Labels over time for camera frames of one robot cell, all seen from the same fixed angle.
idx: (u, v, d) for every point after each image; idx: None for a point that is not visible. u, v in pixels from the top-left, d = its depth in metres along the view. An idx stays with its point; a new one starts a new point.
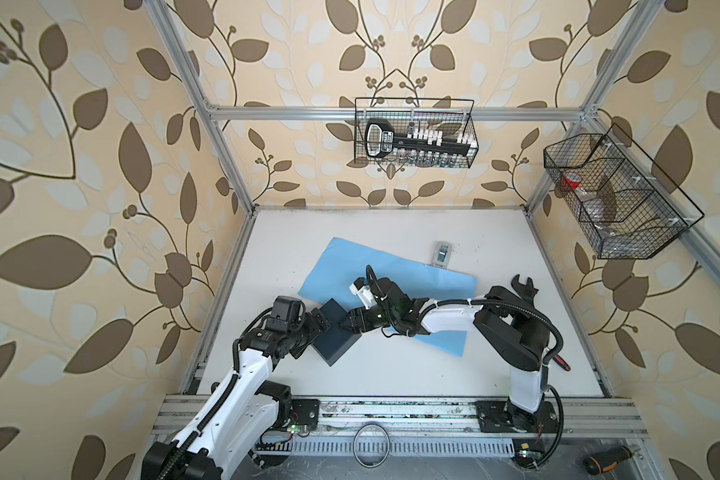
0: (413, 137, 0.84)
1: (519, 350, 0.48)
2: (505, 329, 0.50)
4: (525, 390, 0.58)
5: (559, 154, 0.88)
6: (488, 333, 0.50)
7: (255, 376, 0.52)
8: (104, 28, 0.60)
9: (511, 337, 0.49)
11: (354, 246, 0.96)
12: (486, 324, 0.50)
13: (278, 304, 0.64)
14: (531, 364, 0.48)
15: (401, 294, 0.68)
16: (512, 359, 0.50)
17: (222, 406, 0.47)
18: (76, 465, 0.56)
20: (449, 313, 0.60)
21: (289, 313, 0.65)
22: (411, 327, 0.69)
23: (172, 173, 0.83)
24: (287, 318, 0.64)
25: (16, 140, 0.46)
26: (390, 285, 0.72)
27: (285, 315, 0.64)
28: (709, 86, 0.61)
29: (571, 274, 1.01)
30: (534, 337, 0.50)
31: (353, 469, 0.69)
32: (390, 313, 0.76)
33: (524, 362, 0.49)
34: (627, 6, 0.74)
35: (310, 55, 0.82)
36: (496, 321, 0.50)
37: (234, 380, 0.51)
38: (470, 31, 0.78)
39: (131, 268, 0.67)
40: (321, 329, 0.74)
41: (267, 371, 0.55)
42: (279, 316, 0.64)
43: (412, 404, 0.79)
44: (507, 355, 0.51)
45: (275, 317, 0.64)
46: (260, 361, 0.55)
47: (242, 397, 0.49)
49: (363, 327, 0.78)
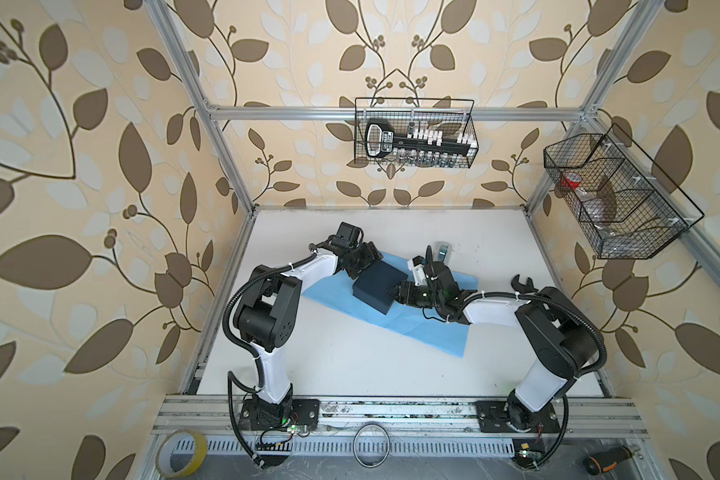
0: (413, 137, 0.84)
1: (556, 352, 0.47)
2: (548, 327, 0.49)
4: (536, 389, 0.59)
5: (560, 154, 0.88)
6: (529, 327, 0.49)
7: (327, 260, 0.65)
8: (105, 28, 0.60)
9: (552, 338, 0.48)
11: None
12: (529, 315, 0.50)
13: (343, 228, 0.77)
14: (569, 370, 0.46)
15: (451, 281, 0.74)
16: (547, 361, 0.49)
17: (307, 263, 0.61)
18: (76, 465, 0.56)
20: (494, 304, 0.61)
21: (350, 235, 0.76)
22: (452, 312, 0.71)
23: (172, 173, 0.83)
24: (348, 239, 0.77)
25: (17, 140, 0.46)
26: (445, 269, 0.73)
27: (346, 236, 0.77)
28: (709, 87, 0.61)
29: (571, 274, 1.01)
30: (575, 348, 0.47)
31: (353, 469, 0.69)
32: (437, 296, 0.78)
33: (561, 368, 0.47)
34: (628, 6, 0.74)
35: (310, 56, 0.82)
36: (543, 317, 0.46)
37: (313, 257, 0.64)
38: (470, 32, 0.78)
39: (131, 268, 0.67)
40: (374, 257, 0.86)
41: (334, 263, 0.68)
42: (342, 237, 0.77)
43: (412, 404, 0.79)
44: (542, 354, 0.50)
45: (340, 237, 0.77)
46: (330, 255, 0.67)
47: (317, 267, 0.61)
49: (407, 298, 0.82)
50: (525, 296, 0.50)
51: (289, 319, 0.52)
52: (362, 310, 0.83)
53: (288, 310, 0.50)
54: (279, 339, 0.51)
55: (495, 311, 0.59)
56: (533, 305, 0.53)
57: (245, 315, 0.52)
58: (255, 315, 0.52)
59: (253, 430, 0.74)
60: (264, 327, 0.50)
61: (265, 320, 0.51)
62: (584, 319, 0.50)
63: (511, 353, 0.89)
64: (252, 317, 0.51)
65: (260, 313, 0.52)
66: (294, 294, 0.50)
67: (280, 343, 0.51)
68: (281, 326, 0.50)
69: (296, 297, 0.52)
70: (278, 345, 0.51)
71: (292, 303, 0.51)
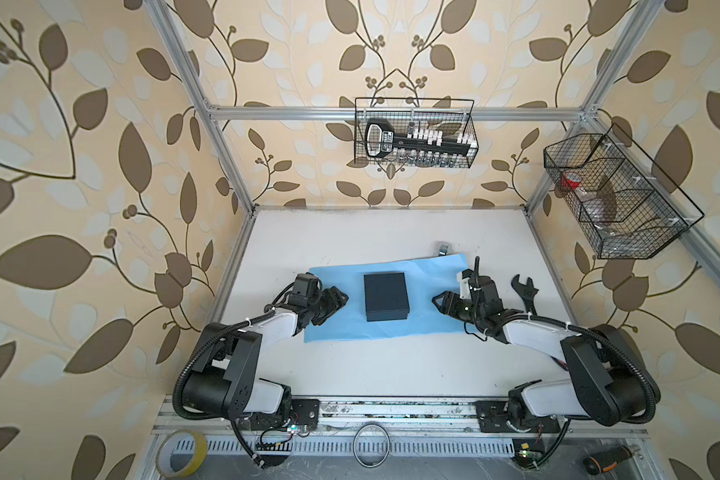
0: (413, 137, 0.84)
1: (600, 395, 0.43)
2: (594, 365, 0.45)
4: (543, 396, 0.59)
5: (559, 154, 0.88)
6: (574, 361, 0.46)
7: (285, 320, 0.61)
8: (104, 28, 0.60)
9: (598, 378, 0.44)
11: (338, 274, 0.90)
12: (576, 349, 0.46)
13: (299, 282, 0.73)
14: (609, 417, 0.43)
15: (495, 296, 0.72)
16: (586, 401, 0.46)
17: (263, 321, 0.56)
18: (76, 465, 0.56)
20: (540, 331, 0.57)
21: (308, 289, 0.73)
22: (491, 326, 0.69)
23: (172, 173, 0.83)
24: (306, 295, 0.73)
25: (18, 140, 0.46)
26: (490, 283, 0.72)
27: (304, 291, 0.73)
28: (709, 87, 0.61)
29: (571, 274, 1.01)
30: (621, 395, 0.43)
31: (353, 469, 0.69)
32: (478, 309, 0.77)
33: (601, 411, 0.44)
34: (628, 6, 0.74)
35: (310, 56, 0.82)
36: (590, 354, 0.46)
37: (271, 314, 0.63)
38: (470, 32, 0.78)
39: (131, 268, 0.67)
40: (339, 303, 0.82)
41: (294, 321, 0.64)
42: (299, 292, 0.73)
43: (412, 404, 0.79)
44: (582, 393, 0.46)
45: (296, 293, 0.73)
46: (290, 313, 0.64)
47: (275, 326, 0.57)
49: (450, 309, 0.82)
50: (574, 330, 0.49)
51: (245, 382, 0.45)
52: (375, 328, 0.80)
53: (244, 370, 0.44)
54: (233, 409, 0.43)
55: (540, 337, 0.56)
56: (582, 340, 0.49)
57: (193, 386, 0.44)
58: (204, 385, 0.44)
59: (253, 430, 0.74)
60: (216, 397, 0.43)
61: (217, 389, 0.43)
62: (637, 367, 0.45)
63: (510, 354, 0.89)
64: (201, 388, 0.44)
65: (211, 382, 0.44)
66: (252, 352, 0.45)
67: (236, 413, 0.44)
68: (235, 393, 0.43)
69: (254, 355, 0.46)
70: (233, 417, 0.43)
71: (249, 362, 0.45)
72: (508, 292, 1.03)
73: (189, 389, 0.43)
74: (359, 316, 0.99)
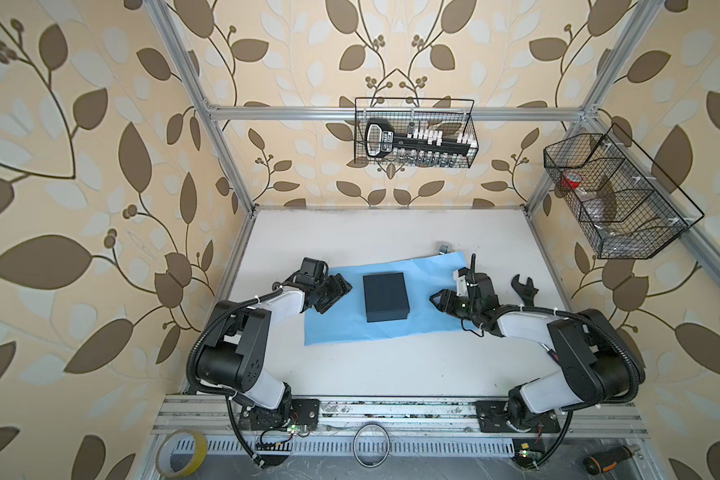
0: (413, 137, 0.84)
1: (584, 373, 0.45)
2: (578, 345, 0.47)
4: (539, 389, 0.60)
5: (559, 154, 0.88)
6: (560, 342, 0.48)
7: (293, 297, 0.63)
8: (104, 28, 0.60)
9: (583, 357, 0.46)
11: (339, 268, 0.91)
12: (560, 330, 0.48)
13: (306, 263, 0.75)
14: (595, 396, 0.44)
15: (491, 292, 0.74)
16: (574, 383, 0.47)
17: (272, 298, 0.58)
18: (76, 465, 0.56)
20: (531, 319, 0.59)
21: (315, 270, 0.75)
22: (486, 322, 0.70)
23: (172, 173, 0.83)
24: (313, 275, 0.74)
25: (18, 140, 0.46)
26: (485, 279, 0.74)
27: (311, 272, 0.74)
28: (709, 86, 0.61)
29: (571, 274, 1.01)
30: (606, 374, 0.45)
31: (353, 469, 0.69)
32: (475, 305, 0.79)
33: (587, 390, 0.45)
34: (627, 6, 0.74)
35: (310, 55, 0.82)
36: (575, 334, 0.48)
37: (281, 291, 0.64)
38: (470, 32, 0.78)
39: (131, 268, 0.67)
40: (343, 289, 0.85)
41: (302, 297, 0.66)
42: (306, 272, 0.75)
43: (412, 404, 0.79)
44: (569, 375, 0.48)
45: (303, 273, 0.75)
46: (298, 290, 0.66)
47: (284, 303, 0.59)
49: (447, 305, 0.84)
50: (562, 313, 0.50)
51: (257, 356, 0.47)
52: (375, 328, 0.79)
53: (256, 344, 0.46)
54: (246, 381, 0.45)
55: (531, 326, 0.58)
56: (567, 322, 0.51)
57: (208, 359, 0.46)
58: (218, 358, 0.46)
59: (253, 430, 0.74)
60: (229, 368, 0.45)
61: (230, 361, 0.46)
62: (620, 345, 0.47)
63: (510, 353, 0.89)
64: (215, 361, 0.46)
65: (224, 355, 0.46)
66: (263, 327, 0.47)
67: (248, 385, 0.46)
68: (248, 365, 0.45)
69: (265, 330, 0.48)
70: (246, 388, 0.45)
71: (261, 336, 0.47)
72: (508, 291, 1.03)
73: (202, 363, 0.45)
74: (359, 317, 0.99)
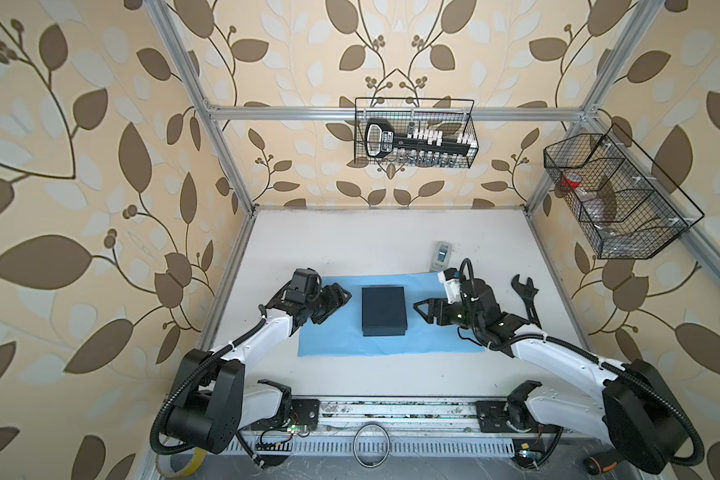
0: (413, 137, 0.84)
1: (645, 445, 0.40)
2: (639, 413, 0.41)
4: (556, 413, 0.57)
5: (559, 154, 0.88)
6: (614, 405, 0.42)
7: (275, 328, 0.57)
8: (104, 28, 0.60)
9: (641, 424, 0.40)
11: (338, 278, 0.81)
12: (619, 399, 0.42)
13: (296, 278, 0.69)
14: (652, 463, 0.40)
15: (493, 303, 0.65)
16: (626, 446, 0.43)
17: (252, 336, 0.52)
18: (76, 465, 0.56)
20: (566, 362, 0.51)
21: (306, 285, 0.70)
22: (496, 341, 0.62)
23: (172, 173, 0.83)
24: (304, 292, 0.69)
25: (18, 140, 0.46)
26: (487, 289, 0.65)
27: (302, 288, 0.69)
28: (709, 86, 0.61)
29: (571, 274, 1.01)
30: (660, 439, 0.40)
31: (353, 469, 0.69)
32: (476, 319, 0.70)
33: (643, 457, 0.41)
34: (628, 6, 0.74)
35: (310, 56, 0.82)
36: (635, 402, 0.41)
37: (262, 325, 0.56)
38: (470, 32, 0.78)
39: (131, 268, 0.67)
40: (339, 301, 0.78)
41: (290, 323, 0.61)
42: (297, 288, 0.69)
43: (412, 404, 0.79)
44: (622, 439, 0.43)
45: (294, 289, 0.69)
46: (282, 315, 0.61)
47: (264, 340, 0.53)
49: (439, 318, 0.75)
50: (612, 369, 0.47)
51: (230, 415, 0.42)
52: (371, 342, 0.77)
53: (227, 404, 0.41)
54: (219, 440, 0.41)
55: (558, 364, 0.52)
56: (622, 386, 0.44)
57: (179, 417, 0.42)
58: (190, 416, 0.42)
59: (253, 430, 0.74)
60: (201, 427, 0.41)
61: (202, 420, 0.42)
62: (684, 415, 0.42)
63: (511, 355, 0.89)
64: (186, 419, 0.42)
65: (196, 413, 0.43)
66: (234, 383, 0.42)
67: (221, 445, 0.42)
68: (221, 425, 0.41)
69: (237, 386, 0.43)
70: (218, 448, 0.41)
71: (232, 395, 0.42)
72: (508, 292, 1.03)
73: (175, 423, 0.42)
74: (355, 331, 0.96)
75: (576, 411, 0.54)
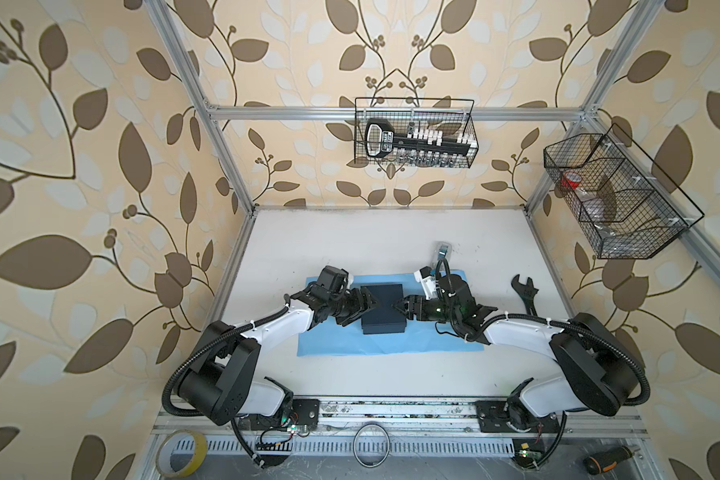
0: (413, 137, 0.84)
1: (598, 387, 0.43)
2: (587, 360, 0.45)
4: (549, 401, 0.57)
5: (559, 154, 0.88)
6: (566, 359, 0.45)
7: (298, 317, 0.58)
8: (104, 28, 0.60)
9: (590, 369, 0.44)
11: None
12: (566, 349, 0.46)
13: (325, 274, 0.69)
14: (611, 404, 0.42)
15: (468, 297, 0.69)
16: (586, 393, 0.45)
17: (272, 320, 0.54)
18: (77, 464, 0.56)
20: (520, 329, 0.57)
21: (332, 283, 0.69)
22: (471, 332, 0.67)
23: (172, 173, 0.83)
24: (329, 289, 0.69)
25: (17, 140, 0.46)
26: (463, 285, 0.69)
27: (328, 285, 0.69)
28: (709, 86, 0.61)
29: (571, 274, 1.01)
30: (617, 382, 0.44)
31: (353, 469, 0.69)
32: (453, 312, 0.73)
33: (602, 401, 0.43)
34: (628, 6, 0.74)
35: (310, 56, 0.82)
36: (580, 349, 0.46)
37: (284, 312, 0.58)
38: (470, 32, 0.78)
39: (131, 268, 0.67)
40: (364, 306, 0.76)
41: (310, 317, 0.61)
42: (323, 285, 0.70)
43: (412, 404, 0.79)
44: (582, 388, 0.46)
45: (319, 285, 0.70)
46: (304, 307, 0.62)
47: (284, 326, 0.54)
49: (418, 315, 0.76)
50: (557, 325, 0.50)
51: (237, 392, 0.43)
52: (372, 342, 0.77)
53: (237, 380, 0.43)
54: (223, 413, 0.42)
55: (518, 333, 0.56)
56: (569, 338, 0.49)
57: (190, 382, 0.44)
58: (198, 382, 0.44)
59: (253, 430, 0.74)
60: (208, 397, 0.43)
61: (210, 390, 0.44)
62: (625, 354, 0.46)
63: (510, 356, 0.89)
64: (196, 385, 0.44)
65: (207, 382, 0.44)
66: (248, 362, 0.43)
67: (224, 417, 0.43)
68: (227, 399, 0.42)
69: (249, 365, 0.44)
70: (221, 421, 0.42)
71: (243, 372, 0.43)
72: (508, 291, 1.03)
73: (185, 387, 0.44)
74: (355, 331, 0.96)
75: (558, 385, 0.55)
